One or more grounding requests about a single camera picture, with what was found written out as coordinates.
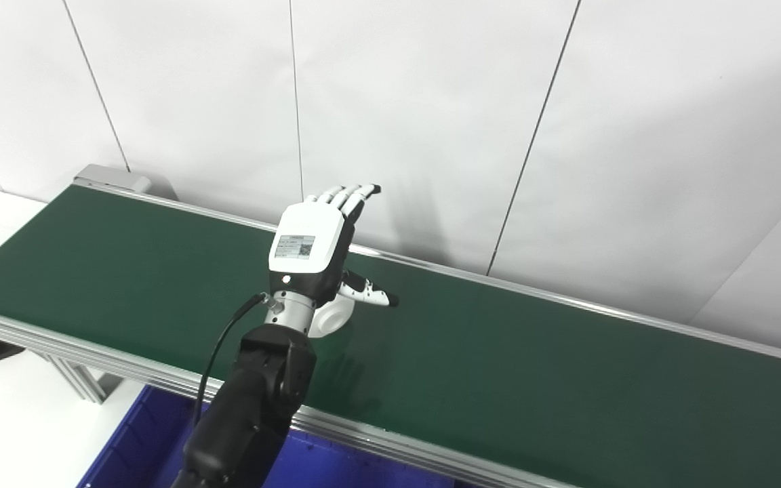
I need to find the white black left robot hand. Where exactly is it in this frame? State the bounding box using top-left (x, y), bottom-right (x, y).
top-left (265, 183), bottom-right (400, 336)

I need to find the white two-hole plastic part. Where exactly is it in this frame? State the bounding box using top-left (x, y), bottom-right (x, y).
top-left (308, 295), bottom-right (357, 340)

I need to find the grey conveyor motor housing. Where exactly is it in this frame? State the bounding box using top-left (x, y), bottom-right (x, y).
top-left (73, 163), bottom-right (178, 203)

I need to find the green conveyor belt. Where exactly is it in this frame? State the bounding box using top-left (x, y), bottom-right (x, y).
top-left (0, 180), bottom-right (781, 488)

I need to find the aluminium conveyor leg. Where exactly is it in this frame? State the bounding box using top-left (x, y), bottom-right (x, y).
top-left (43, 352), bottom-right (124, 406)

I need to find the blue plastic bin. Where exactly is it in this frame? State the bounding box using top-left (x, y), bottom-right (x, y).
top-left (77, 385), bottom-right (462, 488)

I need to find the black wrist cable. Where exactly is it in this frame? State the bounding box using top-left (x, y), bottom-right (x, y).
top-left (192, 292), bottom-right (271, 428)

